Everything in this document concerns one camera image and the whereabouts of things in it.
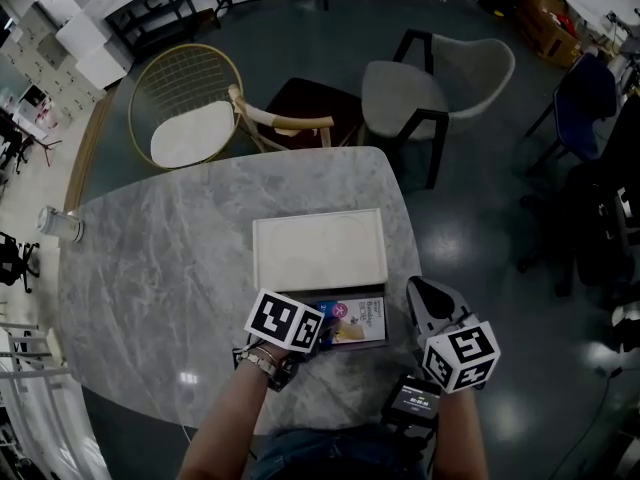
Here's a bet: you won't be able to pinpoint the brown cardboard box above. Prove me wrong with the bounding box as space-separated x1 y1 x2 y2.
516 0 585 70

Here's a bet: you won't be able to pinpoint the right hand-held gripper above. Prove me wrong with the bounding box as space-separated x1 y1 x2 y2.
407 276 501 394

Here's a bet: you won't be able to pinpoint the black swivel chair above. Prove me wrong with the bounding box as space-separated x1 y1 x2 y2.
0 231 42 295

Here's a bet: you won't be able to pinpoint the person's blue jeans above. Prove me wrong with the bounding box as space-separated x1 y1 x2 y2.
248 421 437 480

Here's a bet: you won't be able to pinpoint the white and blue carton box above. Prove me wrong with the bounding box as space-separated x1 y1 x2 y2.
312 295 388 345

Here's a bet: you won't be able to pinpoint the grey upholstered chair black frame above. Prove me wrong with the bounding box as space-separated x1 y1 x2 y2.
360 28 518 192

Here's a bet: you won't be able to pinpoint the blue chair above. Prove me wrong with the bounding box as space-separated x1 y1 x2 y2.
524 51 620 170

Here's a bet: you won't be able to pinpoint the white tumbler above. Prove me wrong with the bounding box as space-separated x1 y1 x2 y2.
35 205 86 243

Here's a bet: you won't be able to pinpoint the grey cardboard box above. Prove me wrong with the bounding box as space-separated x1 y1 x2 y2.
251 207 391 353

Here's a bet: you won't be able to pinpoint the gold wire chair white cushion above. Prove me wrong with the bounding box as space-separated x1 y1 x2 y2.
128 43 245 171

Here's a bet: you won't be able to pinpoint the wooden chair dark seat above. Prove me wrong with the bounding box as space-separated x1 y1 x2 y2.
227 77 367 155

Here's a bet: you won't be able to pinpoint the wooden floor ramp strip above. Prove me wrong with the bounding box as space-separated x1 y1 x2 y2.
63 81 120 215

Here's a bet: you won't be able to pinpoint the black screen device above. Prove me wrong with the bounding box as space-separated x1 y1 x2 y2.
381 374 442 427

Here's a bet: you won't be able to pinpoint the beige locker cabinet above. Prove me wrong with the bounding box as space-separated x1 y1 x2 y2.
0 5 107 120

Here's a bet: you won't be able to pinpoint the silver wrist bracelet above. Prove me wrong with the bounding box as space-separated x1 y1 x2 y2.
234 344 282 378

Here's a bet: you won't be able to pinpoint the black tripod stand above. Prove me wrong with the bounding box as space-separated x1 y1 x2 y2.
18 131 64 168

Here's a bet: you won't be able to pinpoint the black floor cable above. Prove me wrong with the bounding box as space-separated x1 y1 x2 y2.
543 366 622 480

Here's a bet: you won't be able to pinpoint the person's left forearm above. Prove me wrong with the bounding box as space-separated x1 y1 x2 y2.
177 360 274 480

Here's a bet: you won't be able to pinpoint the person's right forearm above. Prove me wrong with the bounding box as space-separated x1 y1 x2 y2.
430 386 490 480

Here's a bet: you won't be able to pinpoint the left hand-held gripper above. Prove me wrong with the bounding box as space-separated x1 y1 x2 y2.
243 287 342 393

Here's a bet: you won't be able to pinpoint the black office chair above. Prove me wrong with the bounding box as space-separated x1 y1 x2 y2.
516 95 640 310

